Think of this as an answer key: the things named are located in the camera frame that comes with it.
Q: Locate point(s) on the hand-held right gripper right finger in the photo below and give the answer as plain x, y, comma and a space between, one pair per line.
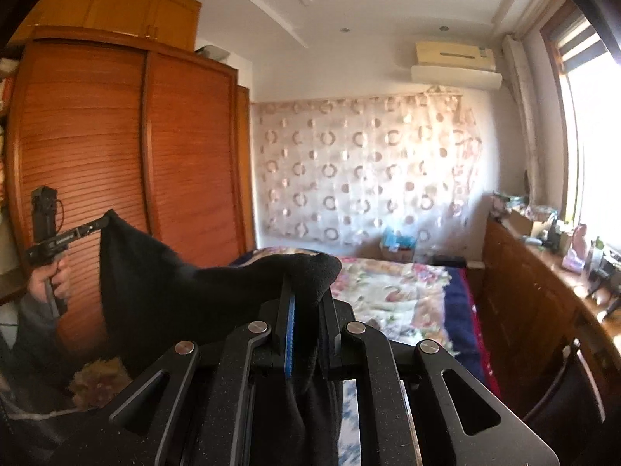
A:
339, 349

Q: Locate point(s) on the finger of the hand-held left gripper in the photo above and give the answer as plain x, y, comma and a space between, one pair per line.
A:
92, 227

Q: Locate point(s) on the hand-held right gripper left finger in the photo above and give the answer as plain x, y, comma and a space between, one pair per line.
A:
290, 340

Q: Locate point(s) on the black fleece garment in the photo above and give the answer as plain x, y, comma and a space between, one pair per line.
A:
194, 291

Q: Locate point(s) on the person's left forearm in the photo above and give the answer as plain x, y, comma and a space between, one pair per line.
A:
29, 330

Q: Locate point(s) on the person's left hand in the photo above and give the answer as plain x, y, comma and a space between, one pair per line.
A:
60, 279

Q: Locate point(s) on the blue and white floral bedsheet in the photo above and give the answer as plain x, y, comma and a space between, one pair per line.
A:
348, 427

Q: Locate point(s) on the bed with floral quilt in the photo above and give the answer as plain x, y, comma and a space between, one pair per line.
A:
398, 291

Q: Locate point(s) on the blue tissue pack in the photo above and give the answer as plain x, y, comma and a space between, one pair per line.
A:
398, 247

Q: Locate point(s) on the brown wooden wardrobe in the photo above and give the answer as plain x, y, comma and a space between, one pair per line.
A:
194, 155

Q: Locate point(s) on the brown fluffy cloth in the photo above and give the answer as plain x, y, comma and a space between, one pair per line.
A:
102, 383

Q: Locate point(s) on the long wooden sideboard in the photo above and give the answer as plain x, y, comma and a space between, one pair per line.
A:
524, 301

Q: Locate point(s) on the white box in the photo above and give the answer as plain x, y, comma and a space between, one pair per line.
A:
212, 51

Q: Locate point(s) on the wooden overhead cabinet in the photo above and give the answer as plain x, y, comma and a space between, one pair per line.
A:
121, 5

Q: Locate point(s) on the open cardboard box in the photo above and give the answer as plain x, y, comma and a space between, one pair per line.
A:
529, 225

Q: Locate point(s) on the dark chair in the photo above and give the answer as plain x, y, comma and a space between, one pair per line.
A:
572, 388

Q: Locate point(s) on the pink figurine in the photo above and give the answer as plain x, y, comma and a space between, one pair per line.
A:
575, 250

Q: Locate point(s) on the white patterned window curtain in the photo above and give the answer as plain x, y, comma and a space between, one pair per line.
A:
521, 107

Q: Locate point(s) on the bright window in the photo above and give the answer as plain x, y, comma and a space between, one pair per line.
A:
596, 155

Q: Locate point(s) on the sheer circle-patterned wall curtain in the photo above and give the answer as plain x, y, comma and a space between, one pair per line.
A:
339, 170

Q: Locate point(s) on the white wall air conditioner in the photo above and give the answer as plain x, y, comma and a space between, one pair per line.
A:
456, 65

